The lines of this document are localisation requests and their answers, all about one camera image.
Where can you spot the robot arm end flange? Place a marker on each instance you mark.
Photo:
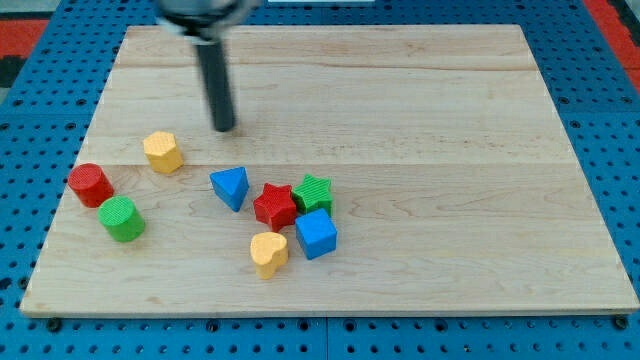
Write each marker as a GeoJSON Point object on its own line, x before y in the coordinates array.
{"type": "Point", "coordinates": [202, 21]}

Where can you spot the yellow hexagon block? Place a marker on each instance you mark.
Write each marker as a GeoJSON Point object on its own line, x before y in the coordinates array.
{"type": "Point", "coordinates": [162, 151]}

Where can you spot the green star block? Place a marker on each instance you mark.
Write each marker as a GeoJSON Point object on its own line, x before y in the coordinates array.
{"type": "Point", "coordinates": [312, 194]}

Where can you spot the wooden board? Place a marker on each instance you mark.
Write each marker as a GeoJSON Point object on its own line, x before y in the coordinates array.
{"type": "Point", "coordinates": [455, 188]}

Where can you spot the red star block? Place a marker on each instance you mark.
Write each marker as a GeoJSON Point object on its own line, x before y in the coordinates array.
{"type": "Point", "coordinates": [275, 206]}

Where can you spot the blue cube block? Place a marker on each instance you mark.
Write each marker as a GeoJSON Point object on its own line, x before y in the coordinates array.
{"type": "Point", "coordinates": [316, 234]}

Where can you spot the yellow heart block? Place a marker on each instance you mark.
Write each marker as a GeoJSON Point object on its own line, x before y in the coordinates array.
{"type": "Point", "coordinates": [269, 251]}

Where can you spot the blue triangle block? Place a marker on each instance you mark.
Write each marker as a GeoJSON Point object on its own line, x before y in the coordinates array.
{"type": "Point", "coordinates": [231, 186]}

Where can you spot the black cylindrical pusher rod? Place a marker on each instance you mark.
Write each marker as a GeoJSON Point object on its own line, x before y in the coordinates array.
{"type": "Point", "coordinates": [213, 67]}

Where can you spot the green cylinder block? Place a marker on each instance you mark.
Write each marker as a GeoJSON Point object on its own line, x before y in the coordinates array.
{"type": "Point", "coordinates": [121, 219]}

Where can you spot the red cylinder block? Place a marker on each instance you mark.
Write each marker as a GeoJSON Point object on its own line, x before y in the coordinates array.
{"type": "Point", "coordinates": [90, 184]}

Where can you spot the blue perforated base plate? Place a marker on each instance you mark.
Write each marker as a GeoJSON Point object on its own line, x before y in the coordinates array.
{"type": "Point", "coordinates": [48, 109]}

